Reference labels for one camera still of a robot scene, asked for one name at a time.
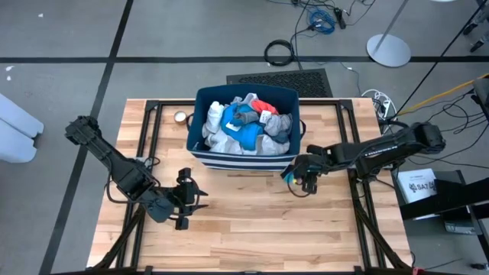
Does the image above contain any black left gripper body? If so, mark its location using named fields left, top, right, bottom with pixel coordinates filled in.
left=143, top=186, right=193, bottom=224

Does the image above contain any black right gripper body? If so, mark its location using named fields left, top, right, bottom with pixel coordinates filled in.
left=318, top=144, right=347, bottom=173

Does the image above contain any white shirt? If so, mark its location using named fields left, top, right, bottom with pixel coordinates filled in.
left=201, top=92, right=293, bottom=157

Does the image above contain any coral orange sock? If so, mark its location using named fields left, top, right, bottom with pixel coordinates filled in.
left=250, top=99, right=280, bottom=116

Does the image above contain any bright teal garment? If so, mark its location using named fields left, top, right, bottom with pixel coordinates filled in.
left=220, top=103, right=265, bottom=151

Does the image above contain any white sock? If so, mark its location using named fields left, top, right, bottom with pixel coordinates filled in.
left=206, top=101, right=225, bottom=133

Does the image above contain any dusty blue sock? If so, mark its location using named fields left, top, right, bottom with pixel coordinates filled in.
left=228, top=103, right=261, bottom=127

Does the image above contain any navy white-striped fabric bin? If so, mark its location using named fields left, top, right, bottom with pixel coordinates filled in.
left=186, top=83, right=306, bottom=172

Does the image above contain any black floor grate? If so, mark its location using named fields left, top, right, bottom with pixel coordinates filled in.
left=226, top=68, right=333, bottom=99

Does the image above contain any white labelled box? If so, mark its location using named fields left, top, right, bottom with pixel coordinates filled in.
left=394, top=167, right=439, bottom=204

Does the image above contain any round grey stand base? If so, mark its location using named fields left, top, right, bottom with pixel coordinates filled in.
left=365, top=0, right=413, bottom=69

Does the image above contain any yellow stick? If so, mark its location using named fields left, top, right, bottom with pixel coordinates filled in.
left=397, top=73, right=489, bottom=115

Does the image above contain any black side shelf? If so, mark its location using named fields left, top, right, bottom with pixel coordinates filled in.
left=399, top=170, right=489, bottom=264

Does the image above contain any black power strip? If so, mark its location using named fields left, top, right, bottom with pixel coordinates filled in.
left=333, top=6, right=348, bottom=31

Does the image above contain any thin black pole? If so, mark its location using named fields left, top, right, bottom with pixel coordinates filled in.
left=395, top=3, right=489, bottom=115

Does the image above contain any grey plastic bag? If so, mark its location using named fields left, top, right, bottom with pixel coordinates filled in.
left=445, top=221, right=477, bottom=235

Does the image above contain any white foam block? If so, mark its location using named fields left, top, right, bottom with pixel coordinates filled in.
left=0, top=120, right=38, bottom=164
left=0, top=93, right=45, bottom=139

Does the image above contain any grey padded seat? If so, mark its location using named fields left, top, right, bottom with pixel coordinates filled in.
left=473, top=78, right=489, bottom=112

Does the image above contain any black wheeled stand leg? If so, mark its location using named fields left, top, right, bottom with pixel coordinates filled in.
left=462, top=0, right=489, bottom=53

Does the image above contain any white cable bundle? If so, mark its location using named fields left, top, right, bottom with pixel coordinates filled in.
left=361, top=89, right=394, bottom=115

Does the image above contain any black metal table frame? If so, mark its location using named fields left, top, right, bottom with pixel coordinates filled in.
left=91, top=98, right=413, bottom=275

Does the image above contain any coiled black cable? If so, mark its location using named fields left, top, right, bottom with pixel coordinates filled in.
left=263, top=39, right=296, bottom=67

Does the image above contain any blue cable bundle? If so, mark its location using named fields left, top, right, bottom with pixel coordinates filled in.
left=305, top=8, right=337, bottom=35

